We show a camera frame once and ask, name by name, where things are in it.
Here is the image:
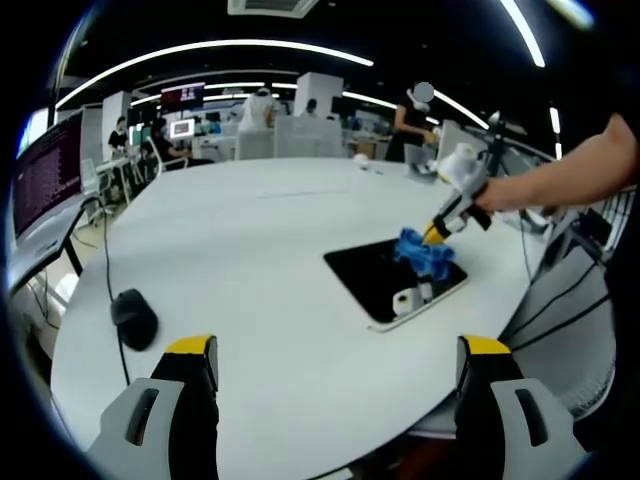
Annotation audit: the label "small white framed screen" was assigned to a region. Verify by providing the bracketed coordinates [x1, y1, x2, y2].
[169, 119, 197, 141]

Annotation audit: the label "long curved ceiling light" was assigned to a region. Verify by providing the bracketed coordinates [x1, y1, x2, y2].
[54, 39, 376, 109]

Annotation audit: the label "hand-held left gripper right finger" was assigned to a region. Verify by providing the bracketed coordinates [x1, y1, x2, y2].
[453, 334, 590, 480]

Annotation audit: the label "white mesh partition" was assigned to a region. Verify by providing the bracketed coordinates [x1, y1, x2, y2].
[273, 115, 344, 161]

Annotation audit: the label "black monitor stand desk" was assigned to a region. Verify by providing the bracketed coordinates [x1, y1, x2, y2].
[9, 202, 94, 296]

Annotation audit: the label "person's right hand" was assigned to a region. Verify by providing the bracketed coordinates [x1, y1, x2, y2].
[474, 178, 507, 217]

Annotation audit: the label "dark computer monitor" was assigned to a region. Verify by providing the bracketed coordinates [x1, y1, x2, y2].
[10, 111, 84, 247]

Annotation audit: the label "straight ceiling light strip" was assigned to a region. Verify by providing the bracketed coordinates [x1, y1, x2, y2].
[499, 0, 547, 69]

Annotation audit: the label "blue cleaning cloth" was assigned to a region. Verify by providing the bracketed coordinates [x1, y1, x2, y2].
[391, 226, 458, 284]

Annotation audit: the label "white ceiling air conditioner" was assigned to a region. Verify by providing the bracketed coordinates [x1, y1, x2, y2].
[226, 0, 322, 19]

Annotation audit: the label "black computer mouse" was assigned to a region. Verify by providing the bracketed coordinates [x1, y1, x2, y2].
[109, 287, 160, 353]

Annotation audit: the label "white mesh office chair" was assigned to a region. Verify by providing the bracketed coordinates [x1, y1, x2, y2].
[498, 243, 622, 422]

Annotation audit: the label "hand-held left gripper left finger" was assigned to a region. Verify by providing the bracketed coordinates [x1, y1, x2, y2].
[83, 334, 222, 480]

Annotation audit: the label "grey upright box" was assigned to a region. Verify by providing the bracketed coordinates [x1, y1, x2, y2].
[436, 119, 489, 172]

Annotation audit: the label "black tripod stand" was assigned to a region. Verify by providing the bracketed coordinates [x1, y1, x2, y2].
[481, 110, 527, 177]

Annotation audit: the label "wall display screen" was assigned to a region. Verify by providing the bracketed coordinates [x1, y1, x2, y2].
[160, 83, 207, 107]

